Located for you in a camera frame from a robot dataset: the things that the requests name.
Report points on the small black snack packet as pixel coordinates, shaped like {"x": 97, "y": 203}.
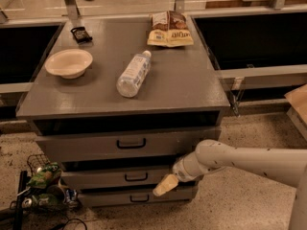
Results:
{"x": 81, "y": 35}

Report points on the grey drawer cabinet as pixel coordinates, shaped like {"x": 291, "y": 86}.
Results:
{"x": 181, "y": 91}

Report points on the clear plastic water bottle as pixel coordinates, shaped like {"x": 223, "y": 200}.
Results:
{"x": 132, "y": 78}

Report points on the blue white soda can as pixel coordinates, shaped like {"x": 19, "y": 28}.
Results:
{"x": 71, "y": 198}

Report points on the grey bottom drawer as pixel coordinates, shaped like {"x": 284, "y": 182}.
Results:
{"x": 136, "y": 195}

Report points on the green chip bag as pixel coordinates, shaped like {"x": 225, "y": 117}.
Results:
{"x": 47, "y": 176}

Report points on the brown yellow chip bag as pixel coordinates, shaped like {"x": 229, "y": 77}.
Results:
{"x": 169, "y": 29}

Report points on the cardboard box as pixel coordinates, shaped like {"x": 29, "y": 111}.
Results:
{"x": 298, "y": 100}

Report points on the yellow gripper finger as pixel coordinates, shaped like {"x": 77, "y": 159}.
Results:
{"x": 168, "y": 183}

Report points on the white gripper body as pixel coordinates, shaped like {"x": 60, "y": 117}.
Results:
{"x": 181, "y": 171}

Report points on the black wire basket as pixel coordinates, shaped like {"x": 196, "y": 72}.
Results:
{"x": 37, "y": 161}

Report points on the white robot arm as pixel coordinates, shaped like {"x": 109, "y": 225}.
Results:
{"x": 287, "y": 166}

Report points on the grey top drawer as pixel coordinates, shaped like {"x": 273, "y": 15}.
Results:
{"x": 115, "y": 145}

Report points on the grey drawer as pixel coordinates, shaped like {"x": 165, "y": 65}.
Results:
{"x": 123, "y": 177}
{"x": 136, "y": 195}
{"x": 115, "y": 145}

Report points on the white bowl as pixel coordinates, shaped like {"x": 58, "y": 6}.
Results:
{"x": 68, "y": 64}

